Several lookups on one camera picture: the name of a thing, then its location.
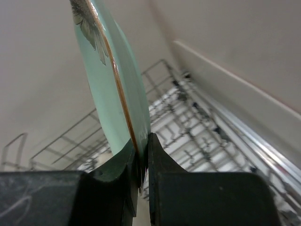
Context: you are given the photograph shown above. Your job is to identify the light green flower plate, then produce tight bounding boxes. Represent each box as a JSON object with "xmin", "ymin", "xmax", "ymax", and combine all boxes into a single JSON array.
[{"xmin": 70, "ymin": 0, "xmax": 151, "ymax": 186}]

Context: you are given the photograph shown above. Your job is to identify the grey wire dish rack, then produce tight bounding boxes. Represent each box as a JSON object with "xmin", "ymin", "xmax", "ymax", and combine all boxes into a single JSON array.
[{"xmin": 0, "ymin": 60, "xmax": 301, "ymax": 226}]

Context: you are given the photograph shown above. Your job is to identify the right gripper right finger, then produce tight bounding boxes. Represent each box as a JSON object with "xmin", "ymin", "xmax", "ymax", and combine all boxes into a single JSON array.
[{"xmin": 148, "ymin": 133, "xmax": 187, "ymax": 224}]

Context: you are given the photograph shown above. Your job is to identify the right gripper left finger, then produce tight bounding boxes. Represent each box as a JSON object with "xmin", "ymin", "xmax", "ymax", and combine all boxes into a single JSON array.
[{"xmin": 90, "ymin": 140, "xmax": 139, "ymax": 217}]

